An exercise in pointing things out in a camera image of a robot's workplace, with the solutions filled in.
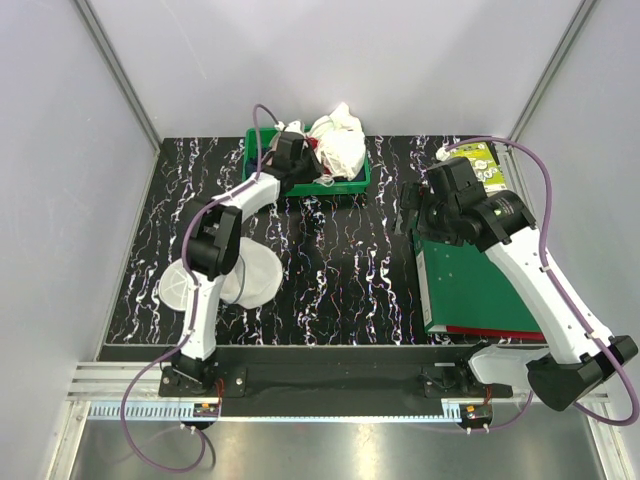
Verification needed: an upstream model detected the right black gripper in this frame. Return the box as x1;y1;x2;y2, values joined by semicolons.
391;180;463;247

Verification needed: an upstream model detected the white bra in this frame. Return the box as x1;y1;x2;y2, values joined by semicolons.
307;102;366;187

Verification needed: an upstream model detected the white mesh laundry bag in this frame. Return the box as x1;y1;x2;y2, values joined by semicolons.
158;237;283;312

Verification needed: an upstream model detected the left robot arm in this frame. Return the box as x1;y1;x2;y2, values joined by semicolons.
165;131;322;396

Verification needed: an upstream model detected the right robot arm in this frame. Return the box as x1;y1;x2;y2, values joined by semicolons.
395;157;639;411

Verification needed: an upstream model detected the red garment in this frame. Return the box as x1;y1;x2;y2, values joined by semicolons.
306;136;319;150

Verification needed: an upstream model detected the dark blue garment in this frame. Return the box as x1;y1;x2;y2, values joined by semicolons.
244;150;272;178

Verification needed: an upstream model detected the green plastic basket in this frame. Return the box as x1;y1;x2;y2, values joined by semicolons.
242;128;371;197

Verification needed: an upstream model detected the green cover book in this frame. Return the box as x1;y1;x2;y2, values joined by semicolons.
449;142;507;194

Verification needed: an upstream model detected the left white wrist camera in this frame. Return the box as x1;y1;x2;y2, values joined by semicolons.
274;119;305;135

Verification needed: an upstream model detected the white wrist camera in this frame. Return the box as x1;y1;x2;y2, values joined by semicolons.
274;119;305;135
436;146;451;162

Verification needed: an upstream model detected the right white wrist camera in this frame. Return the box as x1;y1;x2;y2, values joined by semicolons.
436;146;451;162

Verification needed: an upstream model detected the green ring binder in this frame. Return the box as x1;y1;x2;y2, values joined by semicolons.
412;236;544;341

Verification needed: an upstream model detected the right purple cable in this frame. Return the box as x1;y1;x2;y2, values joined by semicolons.
444;136;640;427

